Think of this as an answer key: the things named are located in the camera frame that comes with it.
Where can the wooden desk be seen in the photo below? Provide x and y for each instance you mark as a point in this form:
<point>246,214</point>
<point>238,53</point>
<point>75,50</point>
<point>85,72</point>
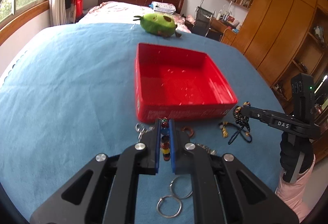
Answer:
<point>228,35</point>

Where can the red tin box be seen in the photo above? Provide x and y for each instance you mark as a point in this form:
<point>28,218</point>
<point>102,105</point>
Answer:
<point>180,84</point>

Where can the gold pendant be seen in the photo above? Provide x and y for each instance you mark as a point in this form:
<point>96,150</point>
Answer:
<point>222,126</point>

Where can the floral bed sheet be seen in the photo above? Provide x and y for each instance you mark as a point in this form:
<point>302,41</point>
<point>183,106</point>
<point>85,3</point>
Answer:
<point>119,12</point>

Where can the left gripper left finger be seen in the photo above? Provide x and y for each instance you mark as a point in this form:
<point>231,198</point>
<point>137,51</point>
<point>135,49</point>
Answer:
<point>105,189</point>

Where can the pink sleeve forearm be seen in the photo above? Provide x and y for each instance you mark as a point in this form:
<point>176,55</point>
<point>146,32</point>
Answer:
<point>292,193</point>

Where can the wooden wardrobe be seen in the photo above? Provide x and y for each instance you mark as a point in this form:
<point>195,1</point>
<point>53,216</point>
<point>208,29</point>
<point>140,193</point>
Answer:
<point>282,38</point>

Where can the green avocado plush toy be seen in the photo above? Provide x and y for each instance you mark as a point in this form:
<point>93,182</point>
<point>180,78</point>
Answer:
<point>158,24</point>

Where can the folded clothes stack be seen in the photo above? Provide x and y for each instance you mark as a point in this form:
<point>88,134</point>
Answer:
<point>163,7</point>

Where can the silver key rings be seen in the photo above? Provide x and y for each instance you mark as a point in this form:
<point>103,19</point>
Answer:
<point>174,198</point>

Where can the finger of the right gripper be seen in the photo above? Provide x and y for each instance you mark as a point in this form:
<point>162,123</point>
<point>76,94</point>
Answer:
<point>256,113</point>

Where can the black office chair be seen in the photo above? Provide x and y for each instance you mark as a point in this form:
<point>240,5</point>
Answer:
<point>202,21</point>

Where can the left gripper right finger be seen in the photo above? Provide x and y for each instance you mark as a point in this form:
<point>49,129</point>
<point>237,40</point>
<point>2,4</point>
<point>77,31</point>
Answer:
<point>224,189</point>

